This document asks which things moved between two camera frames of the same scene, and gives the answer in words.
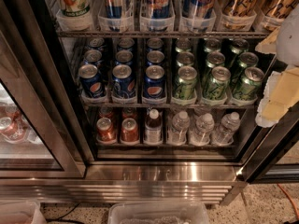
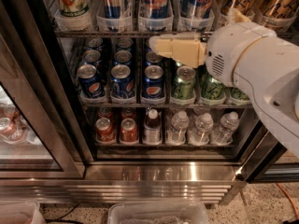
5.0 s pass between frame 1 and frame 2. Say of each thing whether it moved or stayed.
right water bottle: stayed
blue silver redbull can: stayed
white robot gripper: moved
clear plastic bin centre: stayed
